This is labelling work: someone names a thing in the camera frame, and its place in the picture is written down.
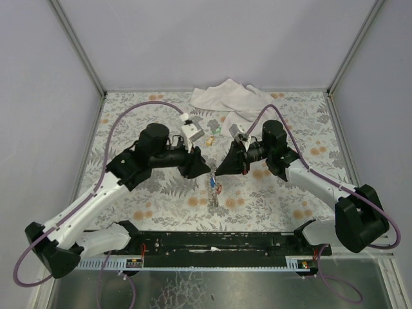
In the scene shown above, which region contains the purple right floor cable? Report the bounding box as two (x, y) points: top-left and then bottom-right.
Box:
(317, 246), (364, 305)

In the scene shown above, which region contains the purple floor cable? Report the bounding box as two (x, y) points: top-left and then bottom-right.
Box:
(96, 250), (136, 309)
(317, 246), (364, 305)

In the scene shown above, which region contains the white disc with keyrings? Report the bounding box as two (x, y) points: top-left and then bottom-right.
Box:
(210, 164), (221, 207)

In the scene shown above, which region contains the white slotted cable duct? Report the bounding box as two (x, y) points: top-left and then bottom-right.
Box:
(76, 254), (316, 272)

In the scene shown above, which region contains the grey aluminium corner post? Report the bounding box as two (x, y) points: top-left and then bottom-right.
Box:
(326, 0), (387, 97)

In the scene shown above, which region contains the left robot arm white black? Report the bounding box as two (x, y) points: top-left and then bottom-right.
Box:
(24, 120), (211, 279)

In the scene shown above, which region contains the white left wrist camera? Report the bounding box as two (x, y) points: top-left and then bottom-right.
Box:
(180, 113), (204, 153)

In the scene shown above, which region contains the green tagged key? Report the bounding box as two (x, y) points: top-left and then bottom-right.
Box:
(212, 127), (221, 135)

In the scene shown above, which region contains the purple left floor cable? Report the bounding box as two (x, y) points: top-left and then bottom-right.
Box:
(96, 250), (136, 309)

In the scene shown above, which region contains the white crumpled cloth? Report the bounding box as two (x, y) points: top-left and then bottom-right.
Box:
(190, 79), (274, 137)

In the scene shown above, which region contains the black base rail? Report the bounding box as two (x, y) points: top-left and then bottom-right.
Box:
(112, 230), (323, 260)

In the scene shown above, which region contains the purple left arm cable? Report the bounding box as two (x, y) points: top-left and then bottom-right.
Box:
(12, 100), (189, 287)

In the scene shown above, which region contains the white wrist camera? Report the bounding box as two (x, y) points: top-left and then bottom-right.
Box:
(180, 113), (204, 153)
(229, 124), (257, 153)

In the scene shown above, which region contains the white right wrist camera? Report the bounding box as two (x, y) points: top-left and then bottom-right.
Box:
(229, 124), (257, 153)

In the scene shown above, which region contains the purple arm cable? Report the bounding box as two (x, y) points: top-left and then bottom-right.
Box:
(12, 100), (189, 287)
(246, 104), (402, 249)

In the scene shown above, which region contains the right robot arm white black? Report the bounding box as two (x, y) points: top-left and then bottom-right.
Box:
(215, 120), (389, 253)

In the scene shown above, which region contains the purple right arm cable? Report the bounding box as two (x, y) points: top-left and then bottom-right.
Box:
(246, 104), (402, 249)

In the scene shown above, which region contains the grey left corner post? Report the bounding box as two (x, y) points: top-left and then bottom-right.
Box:
(46, 0), (107, 97)

